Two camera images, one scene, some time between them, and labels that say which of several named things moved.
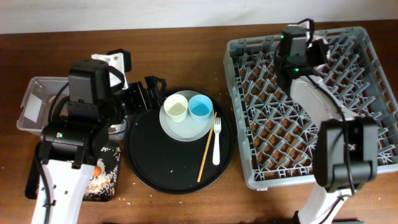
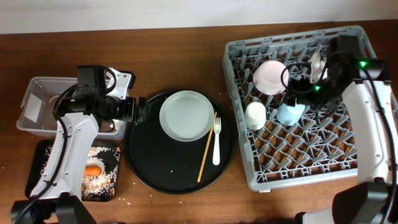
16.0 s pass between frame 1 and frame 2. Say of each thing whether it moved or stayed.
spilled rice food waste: stayed
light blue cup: moved
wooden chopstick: stayed
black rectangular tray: stayed
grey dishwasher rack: stayed
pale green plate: stayed
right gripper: moved
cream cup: moved
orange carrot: stayed
